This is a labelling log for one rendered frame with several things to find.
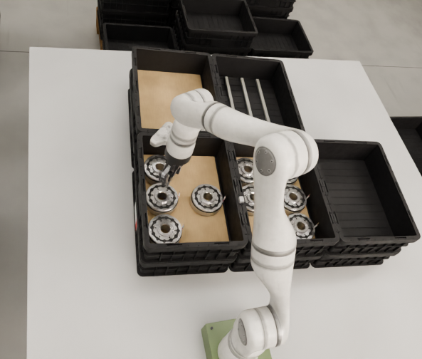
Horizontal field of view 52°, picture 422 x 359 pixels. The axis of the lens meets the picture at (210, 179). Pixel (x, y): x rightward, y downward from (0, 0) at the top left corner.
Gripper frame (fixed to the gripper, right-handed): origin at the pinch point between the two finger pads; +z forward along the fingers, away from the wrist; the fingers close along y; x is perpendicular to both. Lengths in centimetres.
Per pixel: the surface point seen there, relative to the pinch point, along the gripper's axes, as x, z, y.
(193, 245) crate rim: -17.2, 0.7, -14.7
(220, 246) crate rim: -23.8, 0.8, -10.1
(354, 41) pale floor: -24, 95, 272
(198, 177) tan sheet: -5.0, 10.9, 12.3
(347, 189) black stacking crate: -51, 11, 44
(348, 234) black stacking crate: -58, 11, 26
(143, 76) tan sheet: 36, 11, 38
